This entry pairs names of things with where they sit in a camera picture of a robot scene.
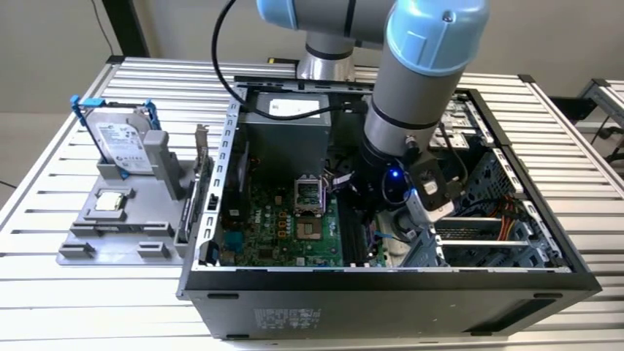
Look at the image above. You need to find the black RAM slot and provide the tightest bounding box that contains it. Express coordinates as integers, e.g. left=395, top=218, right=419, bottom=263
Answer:
left=339, top=208, right=361, bottom=267
left=351, top=214, right=371, bottom=267

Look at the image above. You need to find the metal socket cover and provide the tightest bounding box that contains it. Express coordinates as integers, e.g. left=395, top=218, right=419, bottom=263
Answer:
left=295, top=176, right=325, bottom=216

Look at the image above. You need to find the CPU socket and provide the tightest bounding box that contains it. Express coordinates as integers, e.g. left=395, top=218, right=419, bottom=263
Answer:
left=295, top=215, right=327, bottom=241

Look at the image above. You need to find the grey power supply unit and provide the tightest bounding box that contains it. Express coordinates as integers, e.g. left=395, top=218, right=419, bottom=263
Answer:
left=237, top=91, right=332, bottom=187

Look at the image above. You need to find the green motherboard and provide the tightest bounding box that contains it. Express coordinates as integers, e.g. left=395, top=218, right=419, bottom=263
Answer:
left=216, top=175, right=391, bottom=268

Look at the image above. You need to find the grey metal drive cage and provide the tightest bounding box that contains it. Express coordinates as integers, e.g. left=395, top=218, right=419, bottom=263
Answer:
left=436, top=93, right=492, bottom=151

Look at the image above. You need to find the grey metal disk bay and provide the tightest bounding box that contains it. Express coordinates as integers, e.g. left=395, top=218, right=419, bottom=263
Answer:
left=431, top=216, right=533, bottom=268

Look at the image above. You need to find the black PC case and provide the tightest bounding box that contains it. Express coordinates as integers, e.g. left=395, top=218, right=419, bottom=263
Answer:
left=175, top=75, right=604, bottom=341

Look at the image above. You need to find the grey plastic parts rack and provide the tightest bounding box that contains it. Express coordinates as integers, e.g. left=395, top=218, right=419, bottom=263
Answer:
left=53, top=131, right=216, bottom=270

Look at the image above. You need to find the hard disk in blue carrier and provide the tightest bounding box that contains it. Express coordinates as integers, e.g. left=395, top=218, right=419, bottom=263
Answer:
left=67, top=94, right=161, bottom=181

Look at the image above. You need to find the silver CPU chip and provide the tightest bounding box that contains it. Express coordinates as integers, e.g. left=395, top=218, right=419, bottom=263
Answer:
left=93, top=192, right=124, bottom=211

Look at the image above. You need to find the black looped cable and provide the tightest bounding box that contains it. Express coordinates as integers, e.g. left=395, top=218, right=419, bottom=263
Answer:
left=392, top=211, right=423, bottom=243

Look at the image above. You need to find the red orange wire bundle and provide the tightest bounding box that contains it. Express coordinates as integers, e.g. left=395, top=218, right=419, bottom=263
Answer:
left=496, top=195, right=520, bottom=243

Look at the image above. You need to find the graphics card with metal bracket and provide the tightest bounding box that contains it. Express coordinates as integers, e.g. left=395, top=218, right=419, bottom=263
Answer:
left=176, top=123, right=216, bottom=246

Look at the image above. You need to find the black camera cable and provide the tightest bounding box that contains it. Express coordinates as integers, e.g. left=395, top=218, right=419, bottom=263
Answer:
left=211, top=0, right=368, bottom=120

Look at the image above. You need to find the aluminium frame side table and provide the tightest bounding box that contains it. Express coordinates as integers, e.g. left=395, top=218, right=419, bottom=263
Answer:
left=576, top=78, right=624, bottom=129

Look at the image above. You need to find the black upright post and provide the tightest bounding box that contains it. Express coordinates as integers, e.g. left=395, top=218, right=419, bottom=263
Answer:
left=100, top=0, right=151, bottom=58

